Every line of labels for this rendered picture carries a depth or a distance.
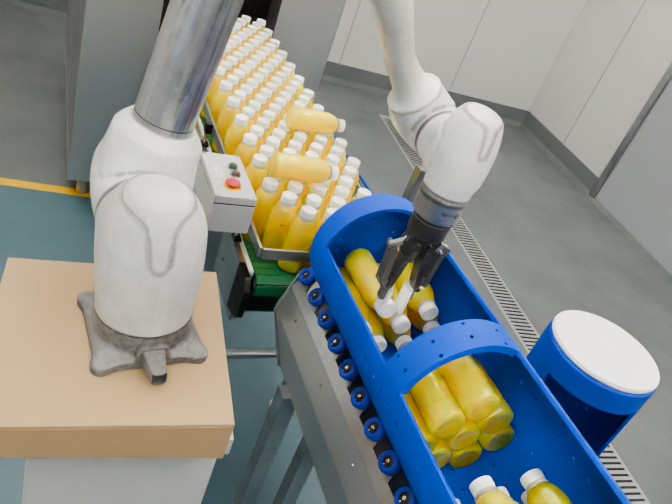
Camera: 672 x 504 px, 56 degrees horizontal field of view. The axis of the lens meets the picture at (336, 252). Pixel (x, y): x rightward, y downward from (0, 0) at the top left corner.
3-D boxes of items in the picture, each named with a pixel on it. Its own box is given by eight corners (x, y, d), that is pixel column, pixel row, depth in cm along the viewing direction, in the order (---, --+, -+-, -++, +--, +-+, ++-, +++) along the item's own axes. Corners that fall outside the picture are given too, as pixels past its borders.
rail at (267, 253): (260, 259, 154) (263, 249, 153) (259, 257, 155) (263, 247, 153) (400, 267, 172) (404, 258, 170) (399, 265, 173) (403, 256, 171)
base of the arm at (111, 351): (94, 398, 92) (97, 371, 89) (75, 297, 107) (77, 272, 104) (215, 380, 101) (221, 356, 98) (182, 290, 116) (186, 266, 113)
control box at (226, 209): (206, 231, 148) (215, 194, 142) (192, 184, 162) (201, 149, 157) (247, 234, 152) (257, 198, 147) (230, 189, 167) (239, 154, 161)
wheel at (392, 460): (402, 464, 112) (407, 467, 114) (392, 443, 115) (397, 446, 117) (381, 478, 113) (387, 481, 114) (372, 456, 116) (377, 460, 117)
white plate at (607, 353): (536, 302, 163) (534, 306, 163) (586, 384, 141) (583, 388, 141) (622, 317, 171) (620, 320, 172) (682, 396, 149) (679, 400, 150)
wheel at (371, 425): (386, 429, 118) (391, 433, 119) (377, 410, 121) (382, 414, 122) (367, 443, 118) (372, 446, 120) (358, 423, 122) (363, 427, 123)
